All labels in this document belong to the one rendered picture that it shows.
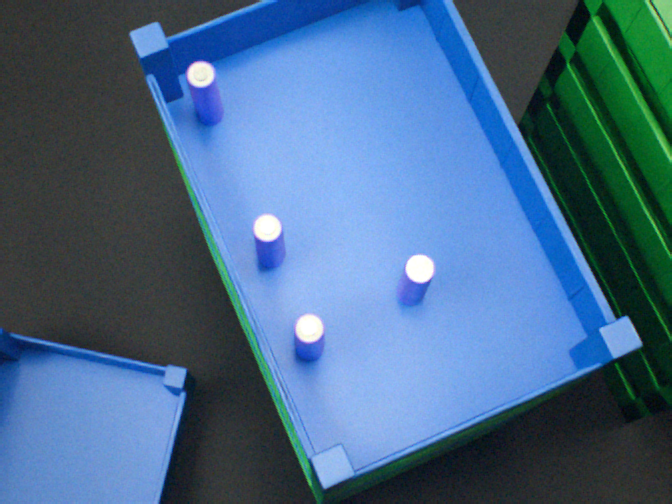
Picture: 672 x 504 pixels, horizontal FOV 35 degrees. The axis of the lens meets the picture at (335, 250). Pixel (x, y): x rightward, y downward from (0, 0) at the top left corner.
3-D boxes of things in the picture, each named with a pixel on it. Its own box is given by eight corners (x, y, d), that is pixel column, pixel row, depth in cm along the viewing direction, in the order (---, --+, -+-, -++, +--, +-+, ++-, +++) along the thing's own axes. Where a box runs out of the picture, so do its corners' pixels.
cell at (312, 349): (291, 339, 68) (288, 319, 62) (317, 328, 68) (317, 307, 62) (302, 365, 68) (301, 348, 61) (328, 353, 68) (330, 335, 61)
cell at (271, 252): (253, 247, 69) (247, 218, 63) (279, 236, 70) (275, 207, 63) (264, 272, 69) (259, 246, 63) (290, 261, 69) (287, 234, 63)
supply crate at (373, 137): (146, 85, 73) (126, 31, 65) (413, -20, 75) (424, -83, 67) (321, 496, 66) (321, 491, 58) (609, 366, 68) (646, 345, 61)
